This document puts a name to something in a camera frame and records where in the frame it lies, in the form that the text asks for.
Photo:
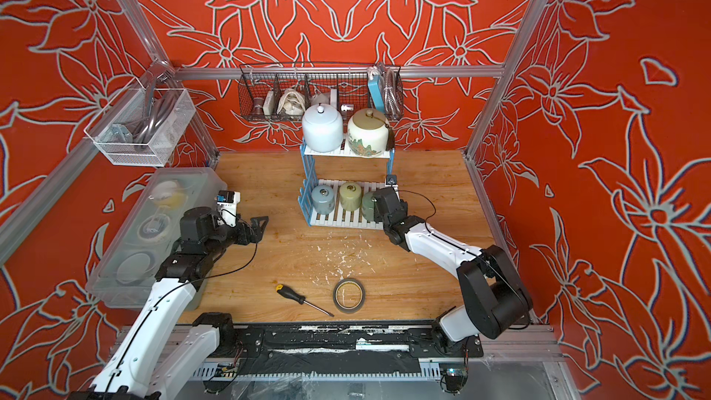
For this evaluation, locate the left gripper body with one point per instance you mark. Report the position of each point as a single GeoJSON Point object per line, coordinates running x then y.
{"type": "Point", "coordinates": [226, 236]}

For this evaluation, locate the white ceramic tea canister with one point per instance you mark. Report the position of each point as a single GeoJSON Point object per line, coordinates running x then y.
{"type": "Point", "coordinates": [323, 128]}

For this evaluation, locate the small blue-grey tea canister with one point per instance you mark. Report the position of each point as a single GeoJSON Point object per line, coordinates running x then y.
{"type": "Point", "coordinates": [323, 199]}

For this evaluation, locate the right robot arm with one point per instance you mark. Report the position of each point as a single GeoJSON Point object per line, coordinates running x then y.
{"type": "Point", "coordinates": [494, 297]}

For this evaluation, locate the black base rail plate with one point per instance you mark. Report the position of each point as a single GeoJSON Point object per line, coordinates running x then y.
{"type": "Point", "coordinates": [341, 348]}

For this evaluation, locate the clear plastic wall bin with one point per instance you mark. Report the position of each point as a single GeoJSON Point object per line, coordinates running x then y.
{"type": "Point", "coordinates": [142, 125]}

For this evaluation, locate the cream cloth item in basket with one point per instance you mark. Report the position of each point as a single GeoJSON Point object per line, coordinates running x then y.
{"type": "Point", "coordinates": [292, 104]}

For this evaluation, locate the blue white two-tier shelf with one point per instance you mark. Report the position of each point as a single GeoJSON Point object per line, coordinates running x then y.
{"type": "Point", "coordinates": [338, 218]}

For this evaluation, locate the translucent plastic storage box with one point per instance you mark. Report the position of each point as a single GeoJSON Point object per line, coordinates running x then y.
{"type": "Point", "coordinates": [126, 273]}

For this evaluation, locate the small dark green tea canister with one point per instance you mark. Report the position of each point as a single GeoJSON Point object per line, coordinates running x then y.
{"type": "Point", "coordinates": [368, 207]}

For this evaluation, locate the yellow black screwdriver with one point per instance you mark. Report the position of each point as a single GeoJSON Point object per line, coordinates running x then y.
{"type": "Point", "coordinates": [289, 293]}

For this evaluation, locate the roll of brown tape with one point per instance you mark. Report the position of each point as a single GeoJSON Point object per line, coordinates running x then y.
{"type": "Point", "coordinates": [349, 295]}

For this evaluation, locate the light blue box in basket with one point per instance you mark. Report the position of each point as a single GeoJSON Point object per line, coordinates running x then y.
{"type": "Point", "coordinates": [375, 86]}

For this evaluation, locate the cream floral tea canister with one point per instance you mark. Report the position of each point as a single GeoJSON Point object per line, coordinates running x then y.
{"type": "Point", "coordinates": [369, 134]}

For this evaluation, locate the small yellow-green tea canister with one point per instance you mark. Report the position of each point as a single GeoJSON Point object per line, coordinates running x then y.
{"type": "Point", "coordinates": [350, 194]}

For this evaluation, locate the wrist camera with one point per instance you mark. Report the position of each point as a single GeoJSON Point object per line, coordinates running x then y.
{"type": "Point", "coordinates": [391, 180]}
{"type": "Point", "coordinates": [227, 203]}

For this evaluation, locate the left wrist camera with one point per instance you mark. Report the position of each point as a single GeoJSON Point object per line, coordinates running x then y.
{"type": "Point", "coordinates": [227, 203]}

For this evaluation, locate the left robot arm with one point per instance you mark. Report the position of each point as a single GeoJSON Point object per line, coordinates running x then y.
{"type": "Point", "coordinates": [136, 370]}

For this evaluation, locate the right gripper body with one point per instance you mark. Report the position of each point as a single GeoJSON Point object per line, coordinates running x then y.
{"type": "Point", "coordinates": [378, 218]}

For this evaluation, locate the black wire wall basket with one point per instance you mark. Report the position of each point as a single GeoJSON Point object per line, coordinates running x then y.
{"type": "Point", "coordinates": [343, 86]}

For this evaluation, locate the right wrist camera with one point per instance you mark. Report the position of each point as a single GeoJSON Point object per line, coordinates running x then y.
{"type": "Point", "coordinates": [391, 180]}

